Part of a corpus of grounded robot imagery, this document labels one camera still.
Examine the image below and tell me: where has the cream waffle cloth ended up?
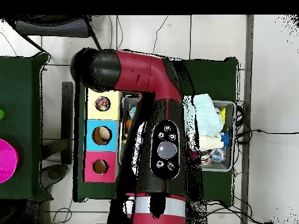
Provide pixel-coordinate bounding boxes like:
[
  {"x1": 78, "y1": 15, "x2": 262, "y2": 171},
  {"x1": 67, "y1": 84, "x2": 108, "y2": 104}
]
[{"x1": 198, "y1": 132, "x2": 225, "y2": 151}]

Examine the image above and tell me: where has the colourful spotted cloth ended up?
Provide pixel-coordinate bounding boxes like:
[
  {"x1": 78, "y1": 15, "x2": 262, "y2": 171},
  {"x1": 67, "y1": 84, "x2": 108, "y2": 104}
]
[{"x1": 94, "y1": 96, "x2": 112, "y2": 112}]

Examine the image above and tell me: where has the black power cable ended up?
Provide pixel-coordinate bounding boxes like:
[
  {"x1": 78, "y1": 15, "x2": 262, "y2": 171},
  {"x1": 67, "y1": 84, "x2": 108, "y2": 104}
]
[{"x1": 235, "y1": 128, "x2": 299, "y2": 145}]

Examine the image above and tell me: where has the shallow wire mesh bin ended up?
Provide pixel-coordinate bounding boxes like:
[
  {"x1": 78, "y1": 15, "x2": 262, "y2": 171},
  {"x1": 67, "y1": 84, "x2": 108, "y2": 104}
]
[{"x1": 117, "y1": 93, "x2": 237, "y2": 173}]

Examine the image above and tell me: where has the wooden box with three holes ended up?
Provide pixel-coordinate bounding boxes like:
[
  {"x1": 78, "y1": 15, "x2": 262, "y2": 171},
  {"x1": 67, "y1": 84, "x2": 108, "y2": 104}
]
[{"x1": 82, "y1": 87, "x2": 124, "y2": 184}]

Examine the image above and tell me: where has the black mesh chair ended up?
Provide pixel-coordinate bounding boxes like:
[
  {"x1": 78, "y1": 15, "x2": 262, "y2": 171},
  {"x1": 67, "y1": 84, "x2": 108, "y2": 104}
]
[{"x1": 4, "y1": 15, "x2": 105, "y2": 57}]

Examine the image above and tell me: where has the mint green waffle cloth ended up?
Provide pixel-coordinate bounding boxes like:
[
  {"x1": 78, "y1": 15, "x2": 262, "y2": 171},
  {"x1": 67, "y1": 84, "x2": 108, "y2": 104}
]
[{"x1": 184, "y1": 93, "x2": 224, "y2": 138}]

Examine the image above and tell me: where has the dark grey oval base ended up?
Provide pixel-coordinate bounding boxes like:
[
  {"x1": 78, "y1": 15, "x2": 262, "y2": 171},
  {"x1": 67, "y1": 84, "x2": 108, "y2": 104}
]
[{"x1": 39, "y1": 163, "x2": 69, "y2": 190}]

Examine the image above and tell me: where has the dark green side tablecloth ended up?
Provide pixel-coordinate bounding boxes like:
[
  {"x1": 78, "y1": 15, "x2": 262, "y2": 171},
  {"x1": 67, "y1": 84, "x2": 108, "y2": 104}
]
[{"x1": 0, "y1": 52, "x2": 54, "y2": 202}]

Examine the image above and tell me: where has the pink round disc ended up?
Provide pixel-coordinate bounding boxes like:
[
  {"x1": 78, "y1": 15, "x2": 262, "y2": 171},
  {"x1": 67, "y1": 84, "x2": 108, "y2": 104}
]
[{"x1": 0, "y1": 138, "x2": 19, "y2": 184}]

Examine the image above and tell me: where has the black upright panel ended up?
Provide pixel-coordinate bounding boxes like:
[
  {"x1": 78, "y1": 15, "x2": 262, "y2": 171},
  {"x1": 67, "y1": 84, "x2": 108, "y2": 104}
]
[{"x1": 61, "y1": 81, "x2": 74, "y2": 165}]

